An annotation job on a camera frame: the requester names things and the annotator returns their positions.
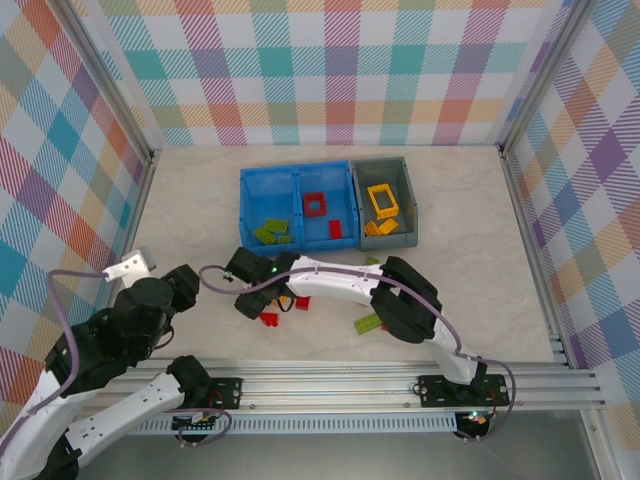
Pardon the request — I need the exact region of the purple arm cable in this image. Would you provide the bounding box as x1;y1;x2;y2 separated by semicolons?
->
0;268;234;449
198;264;519;444

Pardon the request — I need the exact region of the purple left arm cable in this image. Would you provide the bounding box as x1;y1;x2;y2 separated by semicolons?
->
0;268;234;449

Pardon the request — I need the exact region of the grey plastic bin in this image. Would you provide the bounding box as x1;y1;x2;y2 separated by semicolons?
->
351;155;420;251

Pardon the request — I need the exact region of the aluminium frame post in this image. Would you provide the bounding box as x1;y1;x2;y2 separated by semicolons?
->
497;0;599;151
52;0;162;166

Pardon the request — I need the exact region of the red lego window frame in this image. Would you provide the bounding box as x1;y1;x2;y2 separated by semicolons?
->
303;191;332;220

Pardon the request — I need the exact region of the small black control board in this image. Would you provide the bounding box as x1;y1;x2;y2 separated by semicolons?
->
172;410;221;435
457;408;491;436

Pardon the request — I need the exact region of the aluminium side rail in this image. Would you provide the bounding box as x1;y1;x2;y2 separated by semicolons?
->
117;147;162;261
498;144;576;369

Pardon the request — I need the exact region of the grey metal panel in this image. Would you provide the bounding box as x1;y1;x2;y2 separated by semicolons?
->
64;432;601;480

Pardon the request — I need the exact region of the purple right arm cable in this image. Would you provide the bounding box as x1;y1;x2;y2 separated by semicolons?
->
198;264;519;444

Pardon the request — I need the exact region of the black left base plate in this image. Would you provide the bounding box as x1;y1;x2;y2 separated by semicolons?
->
209;377;245;409

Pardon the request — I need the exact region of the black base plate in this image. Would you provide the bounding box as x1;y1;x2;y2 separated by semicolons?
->
416;374;511;407
209;377;245;409

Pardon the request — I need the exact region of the yellow lego window frame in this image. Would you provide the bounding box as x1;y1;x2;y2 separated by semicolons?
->
367;183;401;220

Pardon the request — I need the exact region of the slotted grey cable duct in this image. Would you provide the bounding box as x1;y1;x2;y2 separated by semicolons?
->
92;412;494;435

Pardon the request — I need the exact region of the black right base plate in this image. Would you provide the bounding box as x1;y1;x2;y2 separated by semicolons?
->
416;374;511;407

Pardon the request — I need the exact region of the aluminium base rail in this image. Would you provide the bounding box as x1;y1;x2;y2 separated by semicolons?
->
97;357;609;412

